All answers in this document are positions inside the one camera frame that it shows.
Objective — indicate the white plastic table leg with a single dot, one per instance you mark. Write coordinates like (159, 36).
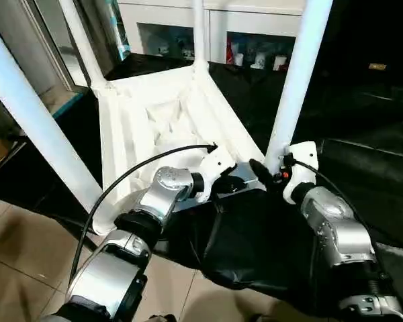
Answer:
(199, 33)
(33, 114)
(299, 80)
(84, 40)

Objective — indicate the white display cabinet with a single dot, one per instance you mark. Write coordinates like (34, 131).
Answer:
(174, 17)

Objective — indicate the black table mat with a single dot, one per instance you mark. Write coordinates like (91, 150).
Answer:
(363, 154)

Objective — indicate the blue floor mat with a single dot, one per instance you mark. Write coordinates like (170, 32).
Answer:
(70, 104)

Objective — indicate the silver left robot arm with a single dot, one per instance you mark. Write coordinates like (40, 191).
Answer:
(161, 191)

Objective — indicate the teal patterned cloth strip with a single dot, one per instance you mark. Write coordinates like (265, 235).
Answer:
(121, 27)

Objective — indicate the red bottle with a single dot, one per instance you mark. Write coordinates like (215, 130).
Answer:
(230, 54)

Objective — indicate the grey curtain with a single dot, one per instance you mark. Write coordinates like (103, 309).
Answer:
(101, 30)

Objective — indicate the black left robot foot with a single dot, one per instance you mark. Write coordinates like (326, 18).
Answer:
(161, 318)

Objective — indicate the black cabinet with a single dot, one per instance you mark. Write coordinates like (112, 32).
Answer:
(376, 33)

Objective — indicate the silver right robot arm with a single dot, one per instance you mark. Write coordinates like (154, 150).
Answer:
(336, 228)

